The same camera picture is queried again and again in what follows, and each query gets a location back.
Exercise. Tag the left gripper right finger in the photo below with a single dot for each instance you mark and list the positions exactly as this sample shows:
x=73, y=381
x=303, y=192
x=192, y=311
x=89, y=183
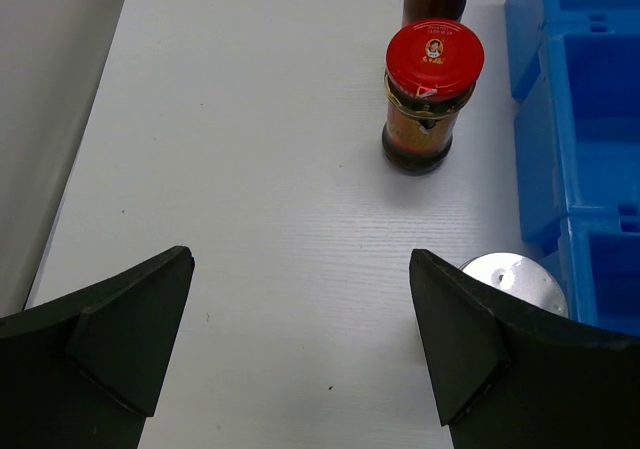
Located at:
x=507, y=374

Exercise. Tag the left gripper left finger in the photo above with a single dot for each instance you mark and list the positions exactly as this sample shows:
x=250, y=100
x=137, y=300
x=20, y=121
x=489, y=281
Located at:
x=86, y=370

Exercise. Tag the silver-cap white shaker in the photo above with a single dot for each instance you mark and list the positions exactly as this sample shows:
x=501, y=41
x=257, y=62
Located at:
x=520, y=277

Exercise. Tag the left red-lid chili jar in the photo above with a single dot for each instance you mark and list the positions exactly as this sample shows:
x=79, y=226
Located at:
x=431, y=70

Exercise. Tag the blue three-compartment plastic bin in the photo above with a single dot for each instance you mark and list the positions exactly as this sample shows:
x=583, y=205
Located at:
x=574, y=69

